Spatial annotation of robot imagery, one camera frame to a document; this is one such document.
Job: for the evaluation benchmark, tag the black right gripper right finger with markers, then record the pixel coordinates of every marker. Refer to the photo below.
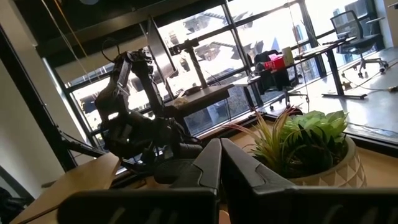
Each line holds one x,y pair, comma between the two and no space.
264,202

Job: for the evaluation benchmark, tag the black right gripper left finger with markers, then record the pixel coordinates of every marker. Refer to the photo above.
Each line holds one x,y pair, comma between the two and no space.
186,202

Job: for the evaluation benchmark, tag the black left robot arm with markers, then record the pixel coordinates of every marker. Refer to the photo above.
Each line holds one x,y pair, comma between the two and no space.
133,130

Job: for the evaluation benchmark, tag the green succulent in patterned pot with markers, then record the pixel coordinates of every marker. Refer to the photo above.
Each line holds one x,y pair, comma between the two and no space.
311,130

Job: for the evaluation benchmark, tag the crumpled white tissue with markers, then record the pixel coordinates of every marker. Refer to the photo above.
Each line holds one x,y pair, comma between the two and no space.
180,101

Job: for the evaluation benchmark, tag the grey office desk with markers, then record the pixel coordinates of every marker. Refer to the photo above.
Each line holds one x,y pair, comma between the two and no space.
202,96

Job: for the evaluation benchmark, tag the black chair with jacket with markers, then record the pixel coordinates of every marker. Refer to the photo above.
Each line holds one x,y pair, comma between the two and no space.
273,81

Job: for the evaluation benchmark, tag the black monitor stand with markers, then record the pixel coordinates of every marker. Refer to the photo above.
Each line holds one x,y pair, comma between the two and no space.
199,71

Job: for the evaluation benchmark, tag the red box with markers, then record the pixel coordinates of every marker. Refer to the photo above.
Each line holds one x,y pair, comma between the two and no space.
275,63

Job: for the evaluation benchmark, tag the large office window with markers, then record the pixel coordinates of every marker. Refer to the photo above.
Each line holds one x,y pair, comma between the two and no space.
217,59

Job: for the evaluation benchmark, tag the pale green box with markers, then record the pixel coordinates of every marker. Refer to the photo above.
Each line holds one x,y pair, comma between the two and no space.
287,56

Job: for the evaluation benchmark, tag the black standing desk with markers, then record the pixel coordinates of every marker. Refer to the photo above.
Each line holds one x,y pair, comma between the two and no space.
332,68

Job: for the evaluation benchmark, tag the black computer monitor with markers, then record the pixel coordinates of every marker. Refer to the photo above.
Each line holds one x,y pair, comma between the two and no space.
160,53

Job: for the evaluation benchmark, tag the black mesh office chair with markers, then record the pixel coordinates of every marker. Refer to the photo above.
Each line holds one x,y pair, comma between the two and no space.
360,43

